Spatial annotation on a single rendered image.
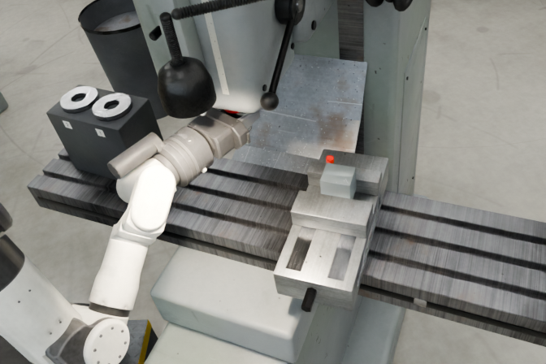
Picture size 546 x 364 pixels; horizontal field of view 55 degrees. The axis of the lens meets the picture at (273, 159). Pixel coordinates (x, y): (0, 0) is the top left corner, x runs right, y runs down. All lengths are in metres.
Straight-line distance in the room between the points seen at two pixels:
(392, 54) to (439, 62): 2.10
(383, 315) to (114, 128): 1.15
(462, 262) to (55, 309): 0.73
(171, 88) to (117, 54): 2.27
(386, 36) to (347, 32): 0.09
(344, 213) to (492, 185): 1.67
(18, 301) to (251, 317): 0.50
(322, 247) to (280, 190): 0.25
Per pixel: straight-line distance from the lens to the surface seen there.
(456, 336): 2.13
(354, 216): 1.00
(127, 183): 0.92
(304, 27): 0.98
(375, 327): 1.89
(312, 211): 1.01
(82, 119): 1.27
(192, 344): 1.26
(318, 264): 0.99
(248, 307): 1.13
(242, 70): 0.82
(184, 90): 0.65
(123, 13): 3.29
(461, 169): 2.67
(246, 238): 1.13
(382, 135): 1.43
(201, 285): 1.18
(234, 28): 0.79
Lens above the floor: 1.86
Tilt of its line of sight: 43 degrees down
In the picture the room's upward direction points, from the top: 10 degrees counter-clockwise
